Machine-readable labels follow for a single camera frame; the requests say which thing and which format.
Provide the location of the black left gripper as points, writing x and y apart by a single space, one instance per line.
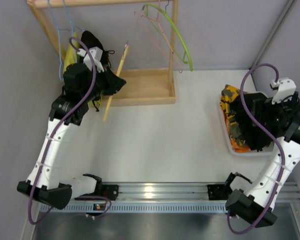
110 81

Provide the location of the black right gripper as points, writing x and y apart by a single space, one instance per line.
251 125

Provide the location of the black trousers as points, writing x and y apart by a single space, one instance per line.
254 137

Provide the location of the cream yellow hanger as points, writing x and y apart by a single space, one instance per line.
115 82

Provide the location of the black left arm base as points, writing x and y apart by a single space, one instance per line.
110 191

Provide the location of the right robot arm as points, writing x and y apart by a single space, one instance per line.
256 203

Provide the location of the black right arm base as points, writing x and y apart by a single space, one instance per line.
218 192

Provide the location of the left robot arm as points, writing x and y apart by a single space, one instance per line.
81 85

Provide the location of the green plastic hanger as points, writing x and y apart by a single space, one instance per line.
154 12

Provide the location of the wooden clothes rack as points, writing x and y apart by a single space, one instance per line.
149 86

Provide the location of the white plastic basket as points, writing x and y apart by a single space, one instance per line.
262 152

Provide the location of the yellow green garment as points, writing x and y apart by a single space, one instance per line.
71 56

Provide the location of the orange white garment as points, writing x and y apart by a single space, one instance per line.
234 146

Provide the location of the camouflage yellow garment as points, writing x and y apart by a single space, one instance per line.
227 99

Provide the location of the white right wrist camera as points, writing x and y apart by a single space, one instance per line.
285 89

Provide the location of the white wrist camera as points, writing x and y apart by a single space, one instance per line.
285 89
96 54

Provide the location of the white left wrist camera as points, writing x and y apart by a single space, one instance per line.
96 54

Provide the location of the pink wire hanger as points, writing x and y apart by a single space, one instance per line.
161 41

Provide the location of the grey wall corner profile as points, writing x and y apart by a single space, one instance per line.
284 13

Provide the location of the aluminium mounting rail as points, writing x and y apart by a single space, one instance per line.
176 191

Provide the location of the slotted grey cable duct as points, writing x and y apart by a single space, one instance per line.
143 207

